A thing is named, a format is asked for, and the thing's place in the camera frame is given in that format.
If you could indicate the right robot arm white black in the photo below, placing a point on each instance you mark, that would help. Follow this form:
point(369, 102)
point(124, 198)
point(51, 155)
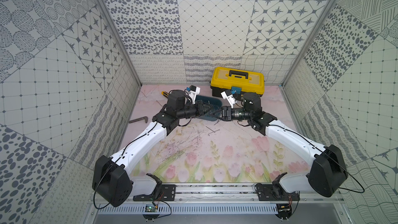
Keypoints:
point(328, 170)

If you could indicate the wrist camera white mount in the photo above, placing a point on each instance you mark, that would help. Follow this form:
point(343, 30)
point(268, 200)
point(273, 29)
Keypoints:
point(193, 92)
point(228, 95)

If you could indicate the dark metal hex key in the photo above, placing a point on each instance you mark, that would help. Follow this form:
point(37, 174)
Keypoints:
point(145, 119)

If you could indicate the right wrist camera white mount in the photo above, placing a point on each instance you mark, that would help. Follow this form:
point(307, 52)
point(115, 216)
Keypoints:
point(228, 95)

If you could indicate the yellow black toolbox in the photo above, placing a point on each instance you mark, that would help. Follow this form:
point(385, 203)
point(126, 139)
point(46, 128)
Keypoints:
point(236, 80)

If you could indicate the teal plastic storage box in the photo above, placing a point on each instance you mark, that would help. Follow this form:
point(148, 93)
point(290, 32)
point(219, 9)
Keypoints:
point(210, 105)

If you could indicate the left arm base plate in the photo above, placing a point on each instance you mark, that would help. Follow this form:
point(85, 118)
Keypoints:
point(165, 193)

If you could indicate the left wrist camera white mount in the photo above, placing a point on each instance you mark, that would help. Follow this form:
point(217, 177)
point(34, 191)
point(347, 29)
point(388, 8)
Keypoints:
point(193, 92)

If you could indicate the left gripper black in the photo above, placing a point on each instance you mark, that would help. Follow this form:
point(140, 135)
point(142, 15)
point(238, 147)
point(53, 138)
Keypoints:
point(200, 109)

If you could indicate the yellow utility knife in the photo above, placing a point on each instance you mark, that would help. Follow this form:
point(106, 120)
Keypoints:
point(165, 94)

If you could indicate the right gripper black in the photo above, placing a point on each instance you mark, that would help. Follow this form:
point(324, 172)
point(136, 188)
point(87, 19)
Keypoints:
point(226, 115)

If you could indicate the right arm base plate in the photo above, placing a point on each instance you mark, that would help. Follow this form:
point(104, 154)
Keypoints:
point(270, 192)

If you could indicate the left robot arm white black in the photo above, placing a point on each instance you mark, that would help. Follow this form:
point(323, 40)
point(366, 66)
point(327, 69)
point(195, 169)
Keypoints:
point(112, 180)

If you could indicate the aluminium mounting rail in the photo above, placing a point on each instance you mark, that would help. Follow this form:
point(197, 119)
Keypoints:
point(234, 193)

